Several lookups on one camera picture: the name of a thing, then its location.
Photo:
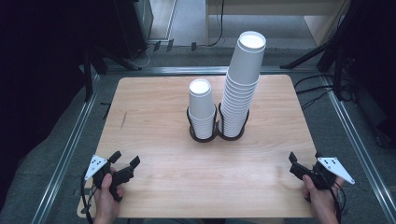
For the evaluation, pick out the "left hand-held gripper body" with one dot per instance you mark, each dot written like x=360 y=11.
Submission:
x=98 y=166

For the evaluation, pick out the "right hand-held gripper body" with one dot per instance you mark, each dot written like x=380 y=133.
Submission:
x=334 y=168

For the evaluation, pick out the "stack of white paper cups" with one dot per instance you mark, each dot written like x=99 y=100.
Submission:
x=244 y=71
x=201 y=105

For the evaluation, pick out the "person's left hand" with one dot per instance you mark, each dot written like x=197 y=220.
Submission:
x=106 y=199

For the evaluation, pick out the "person's right hand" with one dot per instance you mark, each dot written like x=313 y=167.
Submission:
x=320 y=202

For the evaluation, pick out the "black tape strip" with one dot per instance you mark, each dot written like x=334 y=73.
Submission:
x=106 y=110

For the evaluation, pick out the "black metal stand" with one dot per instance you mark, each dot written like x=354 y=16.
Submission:
x=88 y=74

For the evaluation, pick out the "black tripod stand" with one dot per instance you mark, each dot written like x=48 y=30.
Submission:
x=306 y=57

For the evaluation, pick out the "black curtain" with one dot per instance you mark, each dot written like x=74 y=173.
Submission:
x=37 y=77
x=373 y=46

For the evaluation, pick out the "dark cabinet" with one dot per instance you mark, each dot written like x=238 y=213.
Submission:
x=132 y=25

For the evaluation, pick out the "beige wooden desk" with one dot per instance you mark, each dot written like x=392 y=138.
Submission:
x=274 y=7

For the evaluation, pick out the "aluminium frame rail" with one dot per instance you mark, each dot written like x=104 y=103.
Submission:
x=67 y=155
x=186 y=70
x=358 y=149

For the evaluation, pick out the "small black floor bracket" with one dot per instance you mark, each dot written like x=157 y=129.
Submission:
x=170 y=45
x=193 y=46
x=157 y=46

